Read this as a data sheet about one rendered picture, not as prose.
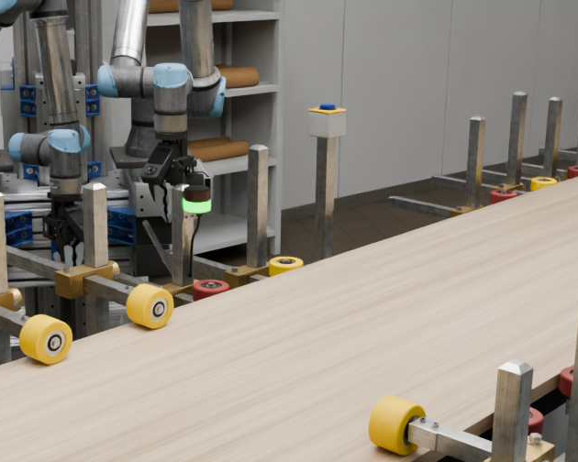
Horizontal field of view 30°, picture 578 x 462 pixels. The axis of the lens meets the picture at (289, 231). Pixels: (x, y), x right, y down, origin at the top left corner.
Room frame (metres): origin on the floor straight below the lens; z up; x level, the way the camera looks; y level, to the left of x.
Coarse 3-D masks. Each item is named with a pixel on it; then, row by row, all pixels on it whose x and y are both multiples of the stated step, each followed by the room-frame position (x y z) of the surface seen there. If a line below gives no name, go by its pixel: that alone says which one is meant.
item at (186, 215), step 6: (192, 186) 2.37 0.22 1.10; (198, 186) 2.38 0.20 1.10; (204, 186) 2.38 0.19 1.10; (186, 216) 2.37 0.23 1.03; (192, 216) 2.38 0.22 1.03; (198, 216) 2.35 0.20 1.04; (198, 222) 2.36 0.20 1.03; (192, 240) 2.37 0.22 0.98; (192, 246) 2.37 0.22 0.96; (192, 252) 2.38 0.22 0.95
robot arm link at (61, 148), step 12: (60, 132) 2.59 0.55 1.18; (72, 132) 2.59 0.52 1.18; (48, 144) 2.59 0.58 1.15; (60, 144) 2.57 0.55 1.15; (72, 144) 2.58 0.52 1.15; (48, 156) 2.58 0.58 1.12; (60, 156) 2.57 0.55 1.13; (72, 156) 2.58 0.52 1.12; (60, 168) 2.57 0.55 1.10; (72, 168) 2.58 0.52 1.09
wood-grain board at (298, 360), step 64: (576, 192) 3.27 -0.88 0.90; (384, 256) 2.55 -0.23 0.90; (448, 256) 2.56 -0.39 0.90; (512, 256) 2.57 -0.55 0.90; (576, 256) 2.58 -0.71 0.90; (192, 320) 2.07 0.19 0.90; (256, 320) 2.08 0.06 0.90; (320, 320) 2.08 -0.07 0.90; (384, 320) 2.09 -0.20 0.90; (448, 320) 2.10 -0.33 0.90; (512, 320) 2.11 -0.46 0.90; (576, 320) 2.12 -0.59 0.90; (0, 384) 1.73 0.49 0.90; (64, 384) 1.74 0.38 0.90; (128, 384) 1.74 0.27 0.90; (192, 384) 1.75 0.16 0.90; (256, 384) 1.76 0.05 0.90; (320, 384) 1.76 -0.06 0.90; (384, 384) 1.77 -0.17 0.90; (448, 384) 1.77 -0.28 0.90; (0, 448) 1.49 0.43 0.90; (64, 448) 1.50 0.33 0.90; (128, 448) 1.50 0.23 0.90; (192, 448) 1.51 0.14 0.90; (256, 448) 1.51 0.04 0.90; (320, 448) 1.52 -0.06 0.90; (384, 448) 1.52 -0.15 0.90
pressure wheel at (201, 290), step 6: (198, 282) 2.29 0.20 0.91; (204, 282) 2.29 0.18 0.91; (210, 282) 2.28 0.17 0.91; (216, 282) 2.30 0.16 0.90; (222, 282) 2.29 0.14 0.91; (198, 288) 2.25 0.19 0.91; (204, 288) 2.25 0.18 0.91; (210, 288) 2.26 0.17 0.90; (216, 288) 2.25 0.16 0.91; (222, 288) 2.25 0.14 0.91; (228, 288) 2.27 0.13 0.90; (198, 294) 2.24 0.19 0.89; (204, 294) 2.24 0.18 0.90; (210, 294) 2.24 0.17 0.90; (216, 294) 2.24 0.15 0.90; (198, 300) 2.24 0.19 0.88
